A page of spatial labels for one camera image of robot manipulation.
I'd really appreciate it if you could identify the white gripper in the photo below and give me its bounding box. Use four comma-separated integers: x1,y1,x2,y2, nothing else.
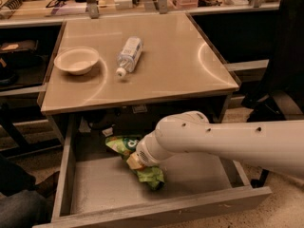
126,132,165,170

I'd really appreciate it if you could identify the green rice chip bag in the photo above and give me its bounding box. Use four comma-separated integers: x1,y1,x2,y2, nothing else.
105,135,165,191

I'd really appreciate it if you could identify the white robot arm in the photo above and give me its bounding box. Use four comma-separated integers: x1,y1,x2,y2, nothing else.
127,111,304,179

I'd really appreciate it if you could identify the open grey wooden drawer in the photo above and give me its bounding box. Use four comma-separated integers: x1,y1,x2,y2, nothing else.
32,106,273,228

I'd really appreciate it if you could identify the brown shoe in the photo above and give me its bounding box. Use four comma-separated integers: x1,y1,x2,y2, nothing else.
36,171,60,198

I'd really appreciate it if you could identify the wooden cabinet table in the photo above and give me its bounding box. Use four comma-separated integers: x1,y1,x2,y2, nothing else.
36,11,241,145

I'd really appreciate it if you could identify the clear plastic water bottle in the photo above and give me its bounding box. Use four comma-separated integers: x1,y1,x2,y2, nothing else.
116,36,143,78

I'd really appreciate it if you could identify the white bowl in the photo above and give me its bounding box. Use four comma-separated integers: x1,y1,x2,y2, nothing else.
54,47,99,75

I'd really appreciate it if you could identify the person leg in jeans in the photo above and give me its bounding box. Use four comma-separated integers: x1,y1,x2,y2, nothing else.
0,156,52,228

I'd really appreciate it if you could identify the black office chair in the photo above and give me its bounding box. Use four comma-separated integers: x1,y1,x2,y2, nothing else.
239,0,304,179

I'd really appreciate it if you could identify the metal coil stand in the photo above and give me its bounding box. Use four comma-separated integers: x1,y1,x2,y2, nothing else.
0,0,23,19

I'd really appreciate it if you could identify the black cable with white plug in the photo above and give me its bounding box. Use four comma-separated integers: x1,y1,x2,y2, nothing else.
83,108,122,138

